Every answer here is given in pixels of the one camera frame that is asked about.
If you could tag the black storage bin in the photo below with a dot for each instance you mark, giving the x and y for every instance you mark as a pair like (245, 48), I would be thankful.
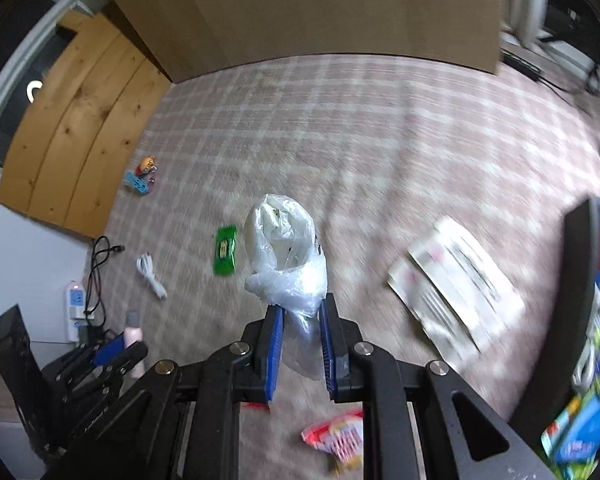
(549, 391)

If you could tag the wooden plank board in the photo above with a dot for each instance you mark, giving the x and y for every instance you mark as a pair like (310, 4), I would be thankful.
(75, 140)

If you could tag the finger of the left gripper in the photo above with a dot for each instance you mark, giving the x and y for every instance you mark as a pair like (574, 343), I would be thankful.
(109, 351)
(123, 363)

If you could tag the white power strip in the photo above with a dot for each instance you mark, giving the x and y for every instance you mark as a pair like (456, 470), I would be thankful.
(77, 314)

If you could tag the clear plastic bag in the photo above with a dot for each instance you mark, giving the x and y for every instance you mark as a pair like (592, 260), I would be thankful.
(289, 270)

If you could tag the pink bottle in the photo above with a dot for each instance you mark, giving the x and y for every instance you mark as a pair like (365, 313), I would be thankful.
(132, 334)

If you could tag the white crumpled paper packets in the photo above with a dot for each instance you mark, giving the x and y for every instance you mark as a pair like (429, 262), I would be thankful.
(453, 288)

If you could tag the blue snack bag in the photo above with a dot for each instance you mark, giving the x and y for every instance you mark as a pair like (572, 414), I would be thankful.
(571, 444)

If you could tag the red white snack wrapper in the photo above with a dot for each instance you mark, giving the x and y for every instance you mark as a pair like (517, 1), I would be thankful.
(342, 437)

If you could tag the green snack packet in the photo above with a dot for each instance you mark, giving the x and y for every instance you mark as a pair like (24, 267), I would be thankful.
(225, 250)

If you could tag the orange cartoon figure keychain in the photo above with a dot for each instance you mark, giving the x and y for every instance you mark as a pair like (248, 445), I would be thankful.
(142, 179)

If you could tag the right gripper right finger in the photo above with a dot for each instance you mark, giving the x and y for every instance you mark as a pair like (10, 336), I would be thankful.
(344, 379)

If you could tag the cardboard panel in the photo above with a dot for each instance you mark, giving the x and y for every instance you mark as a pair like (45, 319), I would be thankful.
(190, 38)

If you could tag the plaid pink table cloth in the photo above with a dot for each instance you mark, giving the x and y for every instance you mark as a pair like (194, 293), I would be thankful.
(377, 150)

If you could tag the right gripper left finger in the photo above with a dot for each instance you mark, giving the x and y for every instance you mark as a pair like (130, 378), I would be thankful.
(258, 379)

